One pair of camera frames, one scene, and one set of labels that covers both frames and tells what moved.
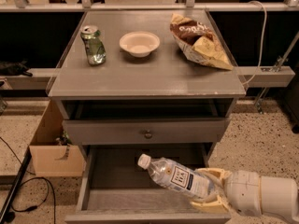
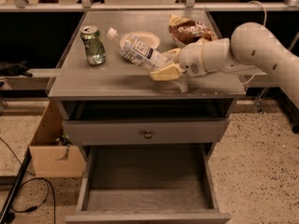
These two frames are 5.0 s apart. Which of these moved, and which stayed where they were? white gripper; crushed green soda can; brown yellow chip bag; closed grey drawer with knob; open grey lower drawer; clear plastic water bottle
Moved: white gripper; clear plastic water bottle
Stayed: closed grey drawer with knob; brown yellow chip bag; open grey lower drawer; crushed green soda can
